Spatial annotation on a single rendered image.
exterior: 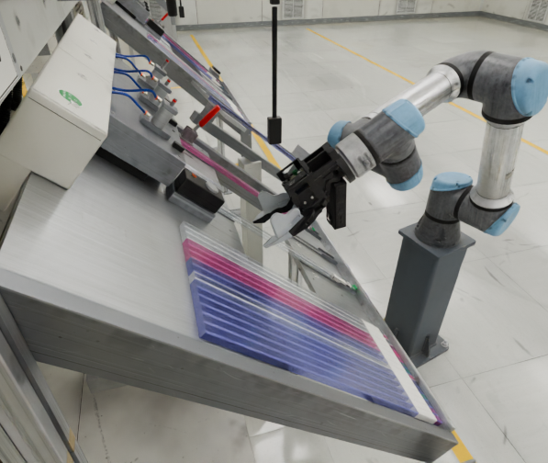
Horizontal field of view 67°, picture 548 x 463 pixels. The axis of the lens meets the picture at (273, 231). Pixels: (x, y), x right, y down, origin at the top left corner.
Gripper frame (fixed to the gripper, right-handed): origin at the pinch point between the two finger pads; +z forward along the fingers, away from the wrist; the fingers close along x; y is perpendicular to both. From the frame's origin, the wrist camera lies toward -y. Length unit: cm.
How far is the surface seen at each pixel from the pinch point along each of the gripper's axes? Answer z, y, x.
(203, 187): 0.8, 19.5, 7.2
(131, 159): 5.7, 29.4, 6.0
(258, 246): 15, -44, -53
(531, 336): -51, -145, -20
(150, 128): 1.7, 29.7, 1.2
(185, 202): 4.3, 19.6, 7.6
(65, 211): 9.3, 35.2, 23.3
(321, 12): -225, -238, -771
